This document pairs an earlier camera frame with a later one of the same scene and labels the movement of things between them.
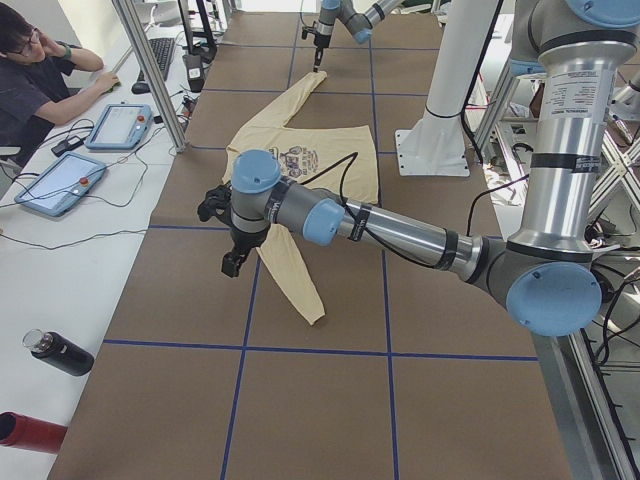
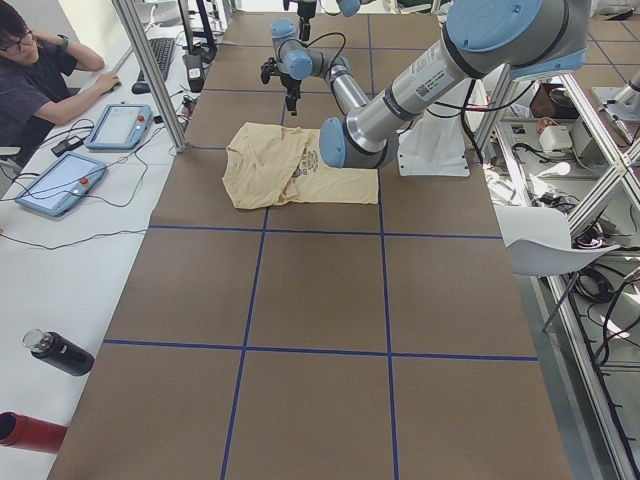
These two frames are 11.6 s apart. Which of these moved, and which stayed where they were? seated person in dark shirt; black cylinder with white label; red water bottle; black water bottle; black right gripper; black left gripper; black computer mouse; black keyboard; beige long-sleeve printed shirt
Moved: black right gripper; black left gripper; beige long-sleeve printed shirt
Stayed: black computer mouse; seated person in dark shirt; black water bottle; red water bottle; black cylinder with white label; black keyboard
